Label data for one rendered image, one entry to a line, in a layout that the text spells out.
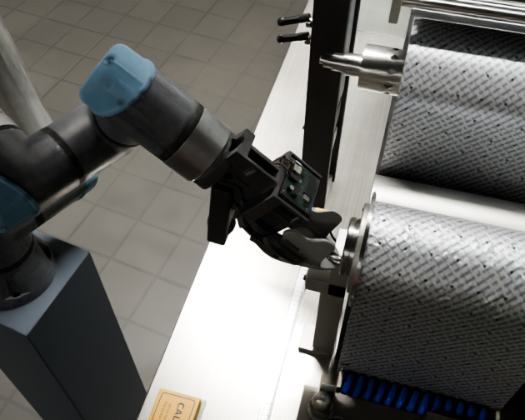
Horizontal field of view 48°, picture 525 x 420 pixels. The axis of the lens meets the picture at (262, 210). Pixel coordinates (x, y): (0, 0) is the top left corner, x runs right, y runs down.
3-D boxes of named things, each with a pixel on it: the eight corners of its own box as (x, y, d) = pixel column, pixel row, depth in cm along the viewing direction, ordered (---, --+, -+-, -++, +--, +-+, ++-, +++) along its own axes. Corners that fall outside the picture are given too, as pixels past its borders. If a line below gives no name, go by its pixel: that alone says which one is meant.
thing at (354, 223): (351, 213, 71) (337, 274, 71) (367, 217, 71) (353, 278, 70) (351, 218, 78) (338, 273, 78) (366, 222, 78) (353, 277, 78)
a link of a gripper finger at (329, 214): (364, 246, 72) (310, 206, 68) (330, 259, 76) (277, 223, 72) (367, 225, 74) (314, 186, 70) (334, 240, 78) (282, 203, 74)
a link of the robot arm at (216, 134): (152, 172, 65) (178, 122, 69) (185, 195, 66) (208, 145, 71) (188, 142, 59) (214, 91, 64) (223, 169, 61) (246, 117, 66)
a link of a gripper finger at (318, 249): (357, 275, 69) (302, 228, 66) (322, 287, 73) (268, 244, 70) (362, 255, 71) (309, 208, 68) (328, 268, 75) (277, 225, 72)
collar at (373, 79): (362, 70, 88) (368, 33, 83) (402, 77, 87) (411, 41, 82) (355, 97, 84) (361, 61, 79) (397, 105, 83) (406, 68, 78)
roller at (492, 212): (367, 208, 96) (378, 157, 86) (530, 242, 91) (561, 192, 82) (354, 268, 88) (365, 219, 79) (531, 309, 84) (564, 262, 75)
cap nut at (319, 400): (310, 393, 85) (312, 381, 82) (335, 400, 84) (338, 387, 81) (304, 417, 83) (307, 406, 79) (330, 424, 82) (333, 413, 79)
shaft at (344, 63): (322, 62, 87) (323, 43, 84) (362, 68, 86) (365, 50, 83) (317, 75, 85) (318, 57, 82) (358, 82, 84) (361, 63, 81)
